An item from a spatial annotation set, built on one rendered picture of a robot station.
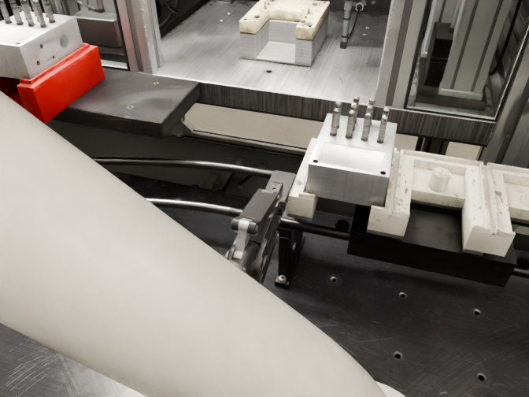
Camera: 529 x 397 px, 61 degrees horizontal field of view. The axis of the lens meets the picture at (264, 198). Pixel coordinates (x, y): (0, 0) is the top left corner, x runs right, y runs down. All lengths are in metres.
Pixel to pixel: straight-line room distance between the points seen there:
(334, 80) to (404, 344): 0.42
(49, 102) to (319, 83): 0.41
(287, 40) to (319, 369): 0.78
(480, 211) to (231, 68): 0.47
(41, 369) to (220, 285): 0.57
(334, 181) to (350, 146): 0.06
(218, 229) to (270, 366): 0.66
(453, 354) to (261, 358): 0.56
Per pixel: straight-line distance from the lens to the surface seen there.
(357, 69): 0.83
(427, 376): 0.68
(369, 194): 0.56
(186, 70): 0.82
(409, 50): 0.68
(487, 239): 0.58
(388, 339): 0.69
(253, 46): 0.84
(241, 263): 0.44
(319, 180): 0.55
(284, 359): 0.17
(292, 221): 0.62
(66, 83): 0.75
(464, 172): 0.68
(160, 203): 0.67
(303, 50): 0.82
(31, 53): 0.72
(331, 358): 0.19
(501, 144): 0.76
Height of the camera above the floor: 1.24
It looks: 40 degrees down
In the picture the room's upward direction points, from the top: straight up
